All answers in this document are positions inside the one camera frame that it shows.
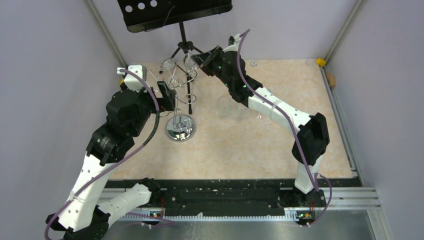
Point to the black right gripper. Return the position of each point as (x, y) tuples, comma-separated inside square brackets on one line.
[(204, 59)]

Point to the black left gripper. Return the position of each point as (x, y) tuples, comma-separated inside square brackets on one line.
[(166, 103)]

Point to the large plain wine glass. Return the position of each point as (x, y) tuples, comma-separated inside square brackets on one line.
[(259, 115)]

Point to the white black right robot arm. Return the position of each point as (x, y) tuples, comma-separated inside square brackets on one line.
[(310, 132)]

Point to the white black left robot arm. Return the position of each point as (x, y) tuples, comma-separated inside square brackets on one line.
[(82, 217)]

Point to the chrome wine glass rack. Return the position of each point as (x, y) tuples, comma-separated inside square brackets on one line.
[(180, 127)]

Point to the tall rear wine glass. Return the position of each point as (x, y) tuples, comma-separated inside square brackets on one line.
[(166, 64)]

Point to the black music stand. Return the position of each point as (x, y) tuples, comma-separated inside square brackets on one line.
[(150, 15)]

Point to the small wooden block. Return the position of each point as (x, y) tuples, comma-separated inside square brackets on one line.
[(331, 80)]

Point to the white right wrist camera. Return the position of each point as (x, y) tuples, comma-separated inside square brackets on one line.
[(234, 43)]

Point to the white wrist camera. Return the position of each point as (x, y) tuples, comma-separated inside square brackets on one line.
[(133, 76), (234, 43)]

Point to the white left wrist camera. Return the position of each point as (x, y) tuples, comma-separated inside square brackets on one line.
[(133, 76)]

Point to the yellow corner bracket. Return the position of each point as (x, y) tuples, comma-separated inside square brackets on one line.
[(321, 62)]

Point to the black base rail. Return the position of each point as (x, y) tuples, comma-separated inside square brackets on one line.
[(237, 197)]

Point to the aluminium frame post left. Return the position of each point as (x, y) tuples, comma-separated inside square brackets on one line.
[(101, 25)]

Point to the aluminium frame post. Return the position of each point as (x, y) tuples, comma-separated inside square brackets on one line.
[(101, 25), (348, 22)]

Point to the aluminium frame post right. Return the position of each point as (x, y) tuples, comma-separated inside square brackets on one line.
[(348, 22)]

